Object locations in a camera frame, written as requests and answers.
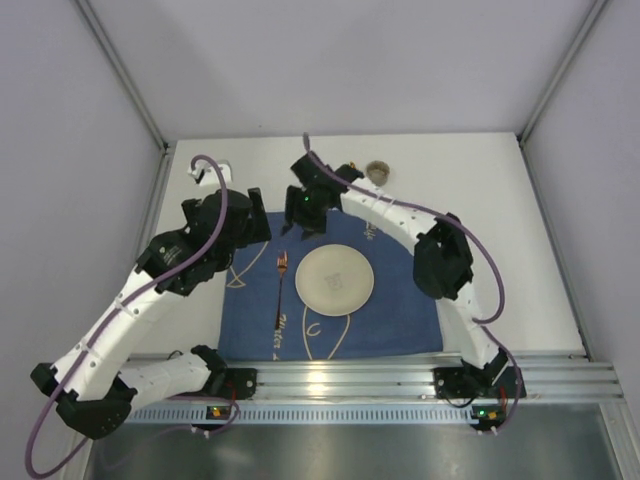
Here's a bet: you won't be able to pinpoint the copper fork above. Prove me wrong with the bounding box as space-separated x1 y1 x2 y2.
274 251 288 330

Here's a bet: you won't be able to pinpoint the cream round plate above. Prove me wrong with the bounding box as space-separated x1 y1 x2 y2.
295 244 375 317

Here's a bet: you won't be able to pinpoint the speckled grey cup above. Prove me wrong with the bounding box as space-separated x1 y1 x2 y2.
365 160 391 187

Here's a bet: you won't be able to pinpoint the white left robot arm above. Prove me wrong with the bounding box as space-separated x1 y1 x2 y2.
31 188 271 440

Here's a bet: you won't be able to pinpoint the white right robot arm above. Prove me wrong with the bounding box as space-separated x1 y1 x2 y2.
282 152 509 398

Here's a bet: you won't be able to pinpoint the blue fish placemat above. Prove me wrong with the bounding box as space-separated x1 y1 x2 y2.
218 210 443 361

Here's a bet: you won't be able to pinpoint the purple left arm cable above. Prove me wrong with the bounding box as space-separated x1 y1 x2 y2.
24 153 241 476

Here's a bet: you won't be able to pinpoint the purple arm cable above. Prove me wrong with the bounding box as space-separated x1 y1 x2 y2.
301 132 524 434
24 153 241 476

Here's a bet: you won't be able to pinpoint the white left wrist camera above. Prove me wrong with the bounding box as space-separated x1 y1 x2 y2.
188 159 233 188

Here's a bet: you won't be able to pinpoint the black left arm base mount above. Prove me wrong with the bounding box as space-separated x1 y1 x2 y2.
200 368 258 400

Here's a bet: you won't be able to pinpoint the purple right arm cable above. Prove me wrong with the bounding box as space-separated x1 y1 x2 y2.
301 132 524 434

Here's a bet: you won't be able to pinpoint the aluminium right corner post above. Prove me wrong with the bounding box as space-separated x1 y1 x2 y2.
517 0 614 144

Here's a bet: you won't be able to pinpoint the aluminium corner post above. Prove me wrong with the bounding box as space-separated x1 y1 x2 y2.
74 0 169 151
517 0 614 144

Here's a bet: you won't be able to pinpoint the aluminium left corner post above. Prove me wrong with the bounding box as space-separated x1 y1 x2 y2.
74 0 169 151

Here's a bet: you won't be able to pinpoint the grey slotted cable duct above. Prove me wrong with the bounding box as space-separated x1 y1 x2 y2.
122 403 506 425

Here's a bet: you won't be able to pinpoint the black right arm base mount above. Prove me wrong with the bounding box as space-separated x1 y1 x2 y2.
433 364 527 401

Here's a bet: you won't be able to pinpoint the aluminium front frame rail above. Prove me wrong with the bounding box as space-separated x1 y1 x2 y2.
230 353 623 403

